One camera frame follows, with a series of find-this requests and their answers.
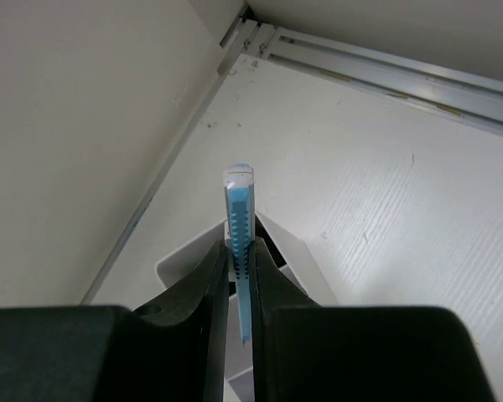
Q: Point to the light blue pen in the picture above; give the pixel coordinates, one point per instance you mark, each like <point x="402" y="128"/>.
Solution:
<point x="238" y="182"/>

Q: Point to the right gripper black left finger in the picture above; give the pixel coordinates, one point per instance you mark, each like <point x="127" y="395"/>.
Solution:
<point x="171" y="348"/>

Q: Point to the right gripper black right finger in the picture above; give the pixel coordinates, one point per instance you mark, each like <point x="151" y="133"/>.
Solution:
<point x="302" y="351"/>

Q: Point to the aluminium frame rail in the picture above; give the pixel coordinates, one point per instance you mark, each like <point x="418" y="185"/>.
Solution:
<point x="457" y="95"/>

